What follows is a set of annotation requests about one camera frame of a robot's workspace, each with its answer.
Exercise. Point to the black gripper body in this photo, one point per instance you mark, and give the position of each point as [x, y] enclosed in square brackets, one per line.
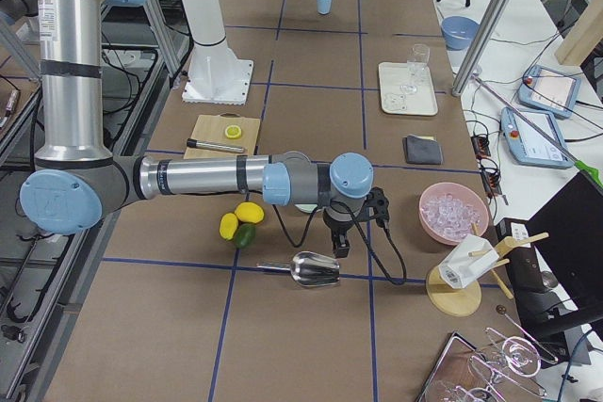
[335, 231]

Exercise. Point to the light green bowl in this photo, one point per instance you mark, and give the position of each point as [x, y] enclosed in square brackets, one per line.
[306, 208]

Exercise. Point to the pink bowl of ice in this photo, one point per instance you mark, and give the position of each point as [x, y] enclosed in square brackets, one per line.
[448, 212]

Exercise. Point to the blue bowl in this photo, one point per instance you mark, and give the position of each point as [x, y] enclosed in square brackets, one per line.
[459, 32]

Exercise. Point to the yellow lemon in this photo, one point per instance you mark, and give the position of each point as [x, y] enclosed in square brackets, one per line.
[228, 226]
[250, 212]

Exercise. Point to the grey folded cloth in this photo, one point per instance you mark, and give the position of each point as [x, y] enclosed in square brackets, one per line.
[422, 151]

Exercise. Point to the wooden cup stand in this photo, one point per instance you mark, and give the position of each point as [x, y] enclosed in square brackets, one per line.
[464, 302]

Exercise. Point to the white carton on stand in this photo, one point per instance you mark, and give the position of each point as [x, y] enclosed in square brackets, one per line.
[467, 262]

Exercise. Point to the lemon half slice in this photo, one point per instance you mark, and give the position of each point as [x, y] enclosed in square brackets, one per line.
[233, 131]

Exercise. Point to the cream bear tray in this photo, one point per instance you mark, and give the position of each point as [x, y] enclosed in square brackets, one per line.
[394, 101]

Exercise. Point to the wooden cutting board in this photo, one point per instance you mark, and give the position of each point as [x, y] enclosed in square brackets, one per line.
[212, 128]

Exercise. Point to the steel muddler black tip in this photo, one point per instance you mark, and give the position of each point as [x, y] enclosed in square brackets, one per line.
[214, 146]

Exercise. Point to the hanging wine glasses rack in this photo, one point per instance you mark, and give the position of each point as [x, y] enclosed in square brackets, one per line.
[505, 369]

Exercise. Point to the clear wine glass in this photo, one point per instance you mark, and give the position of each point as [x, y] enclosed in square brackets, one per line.
[417, 65]

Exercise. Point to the black monitor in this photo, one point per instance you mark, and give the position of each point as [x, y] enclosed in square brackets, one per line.
[573, 252]

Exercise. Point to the blue teach pendant near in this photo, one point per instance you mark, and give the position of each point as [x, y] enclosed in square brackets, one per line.
[526, 145]

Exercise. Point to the blue teach pendant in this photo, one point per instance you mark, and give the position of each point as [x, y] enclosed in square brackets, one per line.
[546, 89]
[526, 145]

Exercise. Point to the light blue plastic cup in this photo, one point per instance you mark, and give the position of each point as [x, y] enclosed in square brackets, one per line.
[324, 6]

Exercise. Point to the blue teach pendant far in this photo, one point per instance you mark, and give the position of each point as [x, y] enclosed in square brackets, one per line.
[546, 89]

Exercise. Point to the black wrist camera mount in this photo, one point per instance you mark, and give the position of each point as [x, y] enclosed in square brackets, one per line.
[377, 205]

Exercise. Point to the aluminium frame post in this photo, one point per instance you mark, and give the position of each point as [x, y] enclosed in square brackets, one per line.
[474, 53]

